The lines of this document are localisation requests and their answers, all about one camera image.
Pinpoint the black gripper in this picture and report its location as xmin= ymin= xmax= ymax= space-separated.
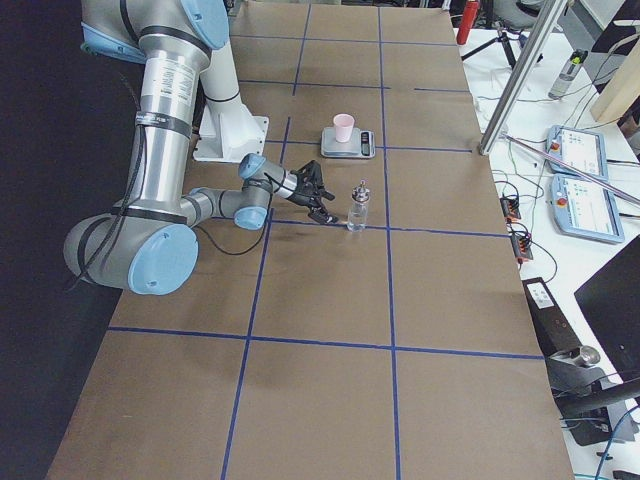
xmin=286 ymin=160 xmax=339 ymax=224

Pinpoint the glass sauce bottle steel spout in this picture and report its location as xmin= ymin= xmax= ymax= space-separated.
xmin=347 ymin=179 xmax=370 ymax=232

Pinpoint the pink plastic cup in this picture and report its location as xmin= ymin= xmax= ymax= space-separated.
xmin=333 ymin=113 xmax=355 ymax=143

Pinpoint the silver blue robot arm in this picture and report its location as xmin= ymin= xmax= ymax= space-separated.
xmin=64 ymin=1 xmax=335 ymax=295

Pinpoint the silver digital kitchen scale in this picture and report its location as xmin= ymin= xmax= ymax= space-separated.
xmin=320 ymin=127 xmax=376 ymax=159

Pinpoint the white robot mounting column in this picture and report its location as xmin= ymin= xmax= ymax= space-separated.
xmin=194 ymin=42 xmax=269 ymax=163

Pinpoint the upper orange black connector box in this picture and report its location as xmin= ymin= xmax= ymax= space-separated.
xmin=499 ymin=195 xmax=521 ymax=223

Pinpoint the orange black connector box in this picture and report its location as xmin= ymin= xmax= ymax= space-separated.
xmin=499 ymin=195 xmax=521 ymax=223
xmin=507 ymin=223 xmax=533 ymax=265

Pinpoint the lower orange black connector box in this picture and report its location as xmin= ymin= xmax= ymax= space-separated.
xmin=507 ymin=223 xmax=533 ymax=265

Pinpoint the red cylinder bottle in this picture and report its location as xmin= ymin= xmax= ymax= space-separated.
xmin=456 ymin=0 xmax=479 ymax=45

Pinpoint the lower blue teach pendant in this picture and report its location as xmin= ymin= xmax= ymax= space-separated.
xmin=550 ymin=174 xmax=625 ymax=244

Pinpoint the blue teach pendant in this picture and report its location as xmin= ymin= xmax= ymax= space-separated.
xmin=550 ymin=174 xmax=625 ymax=244
xmin=546 ymin=125 xmax=608 ymax=180

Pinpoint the black box white label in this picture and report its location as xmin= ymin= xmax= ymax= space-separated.
xmin=522 ymin=277 xmax=581 ymax=357

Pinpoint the clear water bottle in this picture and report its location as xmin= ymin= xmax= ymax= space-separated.
xmin=548 ymin=49 xmax=588 ymax=100

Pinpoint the upper blue teach pendant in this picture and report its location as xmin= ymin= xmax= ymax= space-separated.
xmin=546 ymin=125 xmax=608 ymax=180

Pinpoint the black monitor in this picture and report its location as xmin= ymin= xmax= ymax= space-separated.
xmin=575 ymin=238 xmax=640 ymax=380

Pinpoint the wooden board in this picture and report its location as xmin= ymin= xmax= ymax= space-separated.
xmin=591 ymin=0 xmax=640 ymax=125

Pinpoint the black clamp metal knob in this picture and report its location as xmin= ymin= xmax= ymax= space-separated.
xmin=545 ymin=346 xmax=639 ymax=446

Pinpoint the black camera tripod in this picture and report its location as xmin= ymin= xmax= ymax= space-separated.
xmin=461 ymin=26 xmax=528 ymax=69

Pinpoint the aluminium frame post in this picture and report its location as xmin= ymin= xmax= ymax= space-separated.
xmin=478 ymin=0 xmax=569 ymax=155

